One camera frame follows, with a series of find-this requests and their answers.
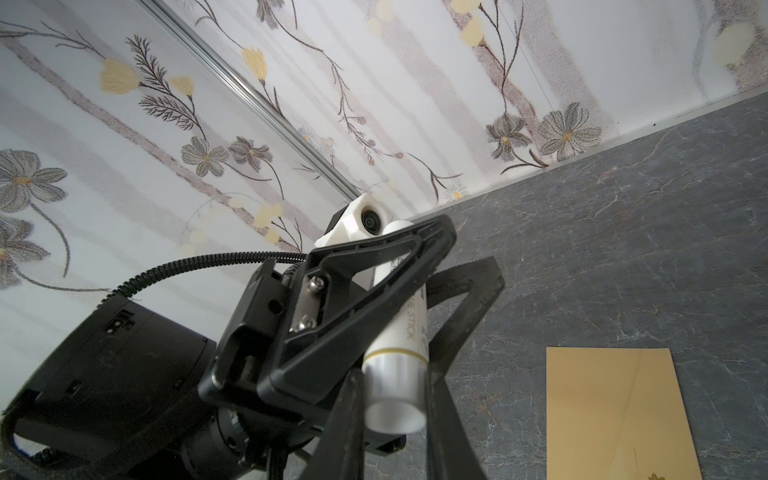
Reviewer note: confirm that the white glue stick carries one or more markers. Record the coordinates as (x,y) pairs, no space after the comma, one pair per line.
(395,370)

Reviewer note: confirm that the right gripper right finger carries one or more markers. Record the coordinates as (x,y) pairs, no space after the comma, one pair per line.
(449,453)

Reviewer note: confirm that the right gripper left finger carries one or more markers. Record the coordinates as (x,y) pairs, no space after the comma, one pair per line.
(340,452)

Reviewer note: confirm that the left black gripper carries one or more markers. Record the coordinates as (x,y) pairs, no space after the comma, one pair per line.
(294,337)

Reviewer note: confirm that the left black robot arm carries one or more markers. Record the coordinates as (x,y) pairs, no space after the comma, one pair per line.
(130,394)

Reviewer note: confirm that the brown kraft envelope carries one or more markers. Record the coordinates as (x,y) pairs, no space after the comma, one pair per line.
(616,413)

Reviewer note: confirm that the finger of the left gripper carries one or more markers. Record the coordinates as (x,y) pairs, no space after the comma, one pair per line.
(481,282)

